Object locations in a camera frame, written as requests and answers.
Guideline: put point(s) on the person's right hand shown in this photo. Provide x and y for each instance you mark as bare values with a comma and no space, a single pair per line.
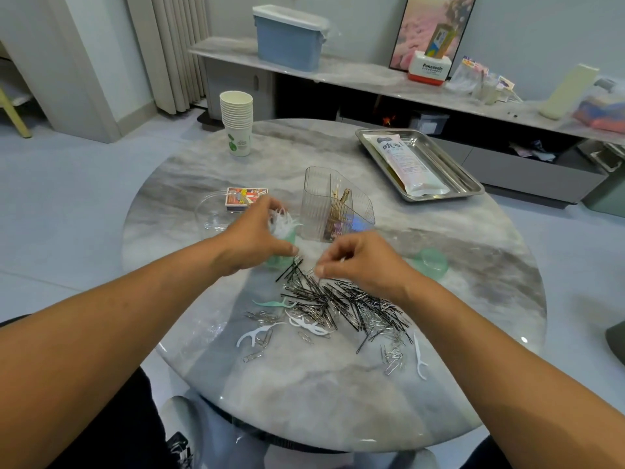
371,266

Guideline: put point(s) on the person's left hand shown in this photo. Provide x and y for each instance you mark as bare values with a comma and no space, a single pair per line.
249,239

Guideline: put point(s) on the translucent green plastic cup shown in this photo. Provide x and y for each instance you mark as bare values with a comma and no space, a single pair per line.
283,247

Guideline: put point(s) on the colourful matchbox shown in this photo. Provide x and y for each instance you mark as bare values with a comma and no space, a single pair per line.
246,197

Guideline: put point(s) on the clear round plastic bowl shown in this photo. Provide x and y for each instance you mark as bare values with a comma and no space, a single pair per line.
213,215

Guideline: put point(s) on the pile of floss picks and clips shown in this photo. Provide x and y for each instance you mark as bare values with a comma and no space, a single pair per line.
342,303

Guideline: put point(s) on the pale green plastic lid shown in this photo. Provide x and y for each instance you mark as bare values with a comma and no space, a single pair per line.
430,264

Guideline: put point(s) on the clear ribbed organizer box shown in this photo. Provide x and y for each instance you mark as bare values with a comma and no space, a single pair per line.
327,198

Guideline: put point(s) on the clear printed plastic bag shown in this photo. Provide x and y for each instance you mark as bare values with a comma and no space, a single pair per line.
412,165

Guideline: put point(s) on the group of white paper cups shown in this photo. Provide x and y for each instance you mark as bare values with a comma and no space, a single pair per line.
237,122

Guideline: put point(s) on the metal tray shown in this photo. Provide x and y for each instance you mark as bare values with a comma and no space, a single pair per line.
464,180

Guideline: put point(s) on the person's left forearm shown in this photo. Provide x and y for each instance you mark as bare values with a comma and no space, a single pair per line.
98,371

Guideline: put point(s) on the person's right forearm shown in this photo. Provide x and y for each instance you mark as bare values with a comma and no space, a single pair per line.
527,386

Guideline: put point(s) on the white box in cabinet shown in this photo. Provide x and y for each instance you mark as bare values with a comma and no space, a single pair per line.
431,123

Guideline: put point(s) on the grey cabinet with marble top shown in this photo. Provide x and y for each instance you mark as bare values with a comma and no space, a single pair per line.
332,71

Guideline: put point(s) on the loose papers in cabinet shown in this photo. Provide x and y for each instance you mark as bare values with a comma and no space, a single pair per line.
534,150

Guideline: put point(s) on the blue storage box white lid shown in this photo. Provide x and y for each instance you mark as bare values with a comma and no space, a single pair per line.
290,39

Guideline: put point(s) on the white and red small box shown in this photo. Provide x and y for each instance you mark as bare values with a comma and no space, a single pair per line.
430,68

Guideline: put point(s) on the beige curtain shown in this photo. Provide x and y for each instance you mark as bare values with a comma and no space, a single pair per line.
166,49

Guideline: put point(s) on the clear bag of snacks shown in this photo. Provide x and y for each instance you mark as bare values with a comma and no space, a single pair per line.
467,77

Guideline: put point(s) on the colourful small packet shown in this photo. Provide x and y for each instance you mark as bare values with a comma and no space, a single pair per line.
505,84

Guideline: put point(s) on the small colourful box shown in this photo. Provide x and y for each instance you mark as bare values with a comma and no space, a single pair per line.
440,41

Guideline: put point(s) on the framed pink picture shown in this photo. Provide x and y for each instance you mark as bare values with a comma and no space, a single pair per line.
425,29

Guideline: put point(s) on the grey green storage bin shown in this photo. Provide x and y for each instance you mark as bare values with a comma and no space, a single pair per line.
610,180

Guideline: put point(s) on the trash bin with black bag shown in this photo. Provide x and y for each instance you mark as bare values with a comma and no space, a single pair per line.
617,342

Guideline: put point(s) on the cream paper roll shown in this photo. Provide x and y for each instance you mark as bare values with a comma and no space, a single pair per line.
568,92

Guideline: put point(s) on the clear storage box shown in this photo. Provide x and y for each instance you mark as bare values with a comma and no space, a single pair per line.
603,105

